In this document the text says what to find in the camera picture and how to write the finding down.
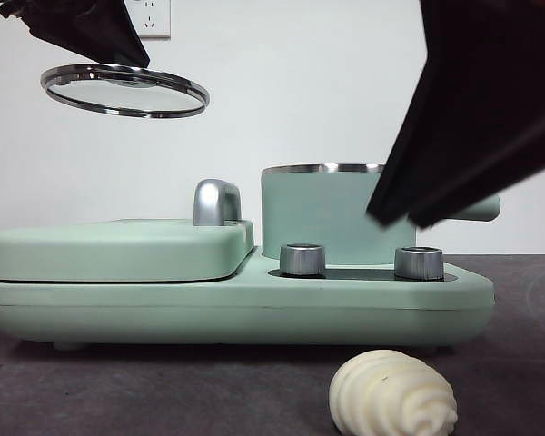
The green hinged griddle lid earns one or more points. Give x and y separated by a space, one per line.
118 250

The glass pot lid green knob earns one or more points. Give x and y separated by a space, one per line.
127 93

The white wall socket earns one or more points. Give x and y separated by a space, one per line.
156 18

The swirled white steamed bun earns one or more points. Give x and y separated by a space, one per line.
390 395

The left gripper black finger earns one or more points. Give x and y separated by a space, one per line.
63 27
118 32

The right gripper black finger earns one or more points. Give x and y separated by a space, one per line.
504 177
481 91

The silver control knob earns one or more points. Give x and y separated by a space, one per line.
419 263
302 261

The green breakfast machine base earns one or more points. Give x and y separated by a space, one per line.
254 313

